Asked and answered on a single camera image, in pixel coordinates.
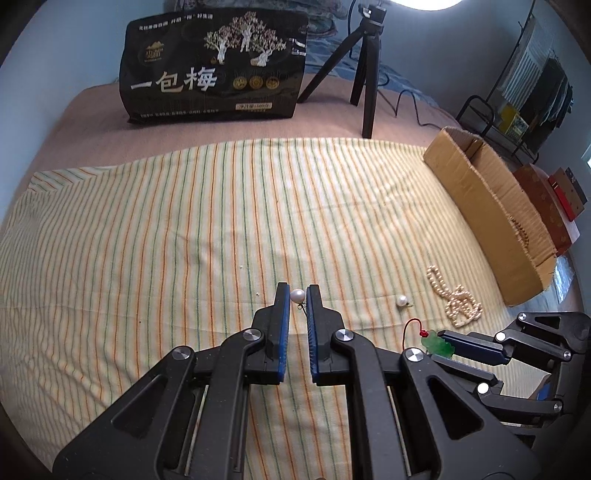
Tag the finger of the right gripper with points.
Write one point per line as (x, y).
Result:
(475, 346)
(469, 376)

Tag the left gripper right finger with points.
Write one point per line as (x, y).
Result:
(327, 365)

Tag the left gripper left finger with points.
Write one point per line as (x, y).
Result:
(268, 363)

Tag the white pearl earring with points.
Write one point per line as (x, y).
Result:
(299, 297)
(403, 301)

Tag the black snack bag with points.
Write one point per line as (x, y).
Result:
(213, 64)

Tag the yellow striped cloth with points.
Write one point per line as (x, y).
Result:
(104, 270)

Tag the white ring light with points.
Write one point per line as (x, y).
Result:
(427, 5)

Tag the red and tan box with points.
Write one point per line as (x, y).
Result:
(569, 192)

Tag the cardboard box tray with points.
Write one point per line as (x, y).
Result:
(508, 227)

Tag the black tripod stand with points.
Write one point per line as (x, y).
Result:
(367, 72)

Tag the black clothes rack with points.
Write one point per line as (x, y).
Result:
(530, 99)

